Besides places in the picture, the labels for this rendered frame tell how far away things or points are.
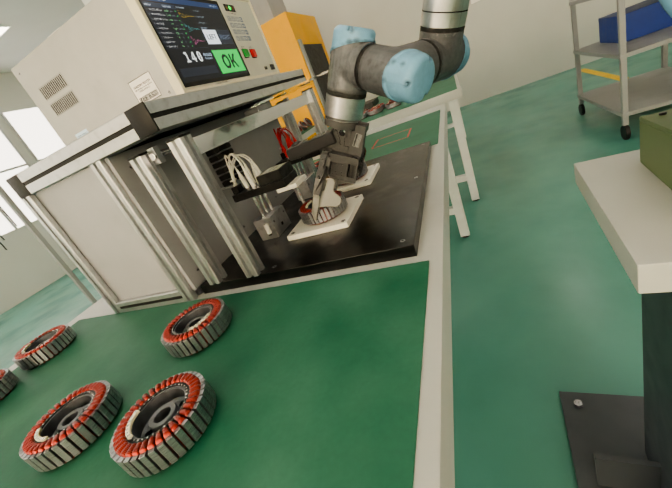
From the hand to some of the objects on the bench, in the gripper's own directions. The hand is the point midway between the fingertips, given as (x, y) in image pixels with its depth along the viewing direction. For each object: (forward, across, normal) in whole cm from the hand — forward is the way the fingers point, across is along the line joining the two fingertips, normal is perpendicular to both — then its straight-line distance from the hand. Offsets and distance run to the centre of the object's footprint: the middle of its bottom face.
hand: (322, 205), depth 76 cm
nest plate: (+3, +24, -2) cm, 24 cm away
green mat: (+16, +77, +17) cm, 80 cm away
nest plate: (+3, 0, -2) cm, 3 cm away
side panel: (+25, -20, +32) cm, 45 cm away
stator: (+7, -49, +2) cm, 50 cm away
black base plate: (+6, +12, -1) cm, 13 cm away
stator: (+2, 0, -1) cm, 2 cm away
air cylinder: (+10, 0, +11) cm, 15 cm away
